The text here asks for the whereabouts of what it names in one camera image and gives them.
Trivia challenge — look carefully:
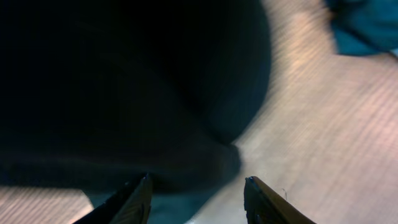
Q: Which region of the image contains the dark navy garment pile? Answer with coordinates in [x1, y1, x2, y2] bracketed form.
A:
[325, 0, 397, 56]

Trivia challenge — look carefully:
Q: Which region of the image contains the black garment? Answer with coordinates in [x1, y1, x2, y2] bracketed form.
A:
[1, 0, 271, 192]

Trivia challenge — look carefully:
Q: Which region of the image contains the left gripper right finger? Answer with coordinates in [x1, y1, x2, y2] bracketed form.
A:
[244, 176, 315, 224]

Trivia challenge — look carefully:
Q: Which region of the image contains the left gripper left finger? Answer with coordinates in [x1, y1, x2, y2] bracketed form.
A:
[73, 174, 153, 224]

